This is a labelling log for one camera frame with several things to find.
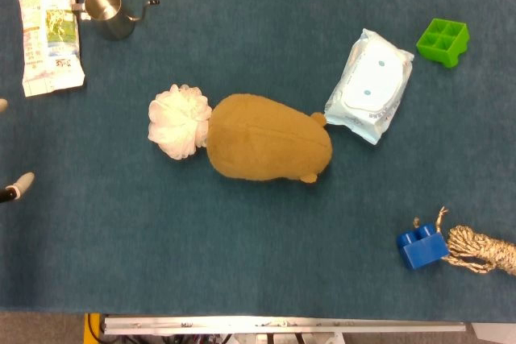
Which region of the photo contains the beige twisted rope bundle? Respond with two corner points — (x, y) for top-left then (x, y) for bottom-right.
(413, 205), (516, 277)

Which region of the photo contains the brown plush toy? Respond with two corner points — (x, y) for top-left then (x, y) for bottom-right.
(206, 93), (334, 184)

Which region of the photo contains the blue plastic building block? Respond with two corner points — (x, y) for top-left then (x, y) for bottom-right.
(395, 222), (451, 271)

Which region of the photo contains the white wet wipes pack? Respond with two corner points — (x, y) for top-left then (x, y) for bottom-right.
(323, 27), (415, 146)

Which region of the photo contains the green plastic grid block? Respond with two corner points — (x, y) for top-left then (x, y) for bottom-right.
(415, 18), (471, 69)

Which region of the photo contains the white noodle snack packet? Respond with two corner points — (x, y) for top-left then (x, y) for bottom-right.
(16, 0), (86, 98)

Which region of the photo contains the yellow frame post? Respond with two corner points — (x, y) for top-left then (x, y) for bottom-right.
(83, 313), (102, 344)

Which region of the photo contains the white mesh bath sponge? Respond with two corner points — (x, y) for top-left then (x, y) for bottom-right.
(148, 83), (214, 160)

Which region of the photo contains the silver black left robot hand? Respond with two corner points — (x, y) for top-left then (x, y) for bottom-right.
(0, 97), (36, 205)

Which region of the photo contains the steel gooseneck kettle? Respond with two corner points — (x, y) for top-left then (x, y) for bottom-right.
(72, 0), (160, 42)

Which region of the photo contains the aluminium frame rail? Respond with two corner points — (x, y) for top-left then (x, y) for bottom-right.
(100, 315), (468, 336)

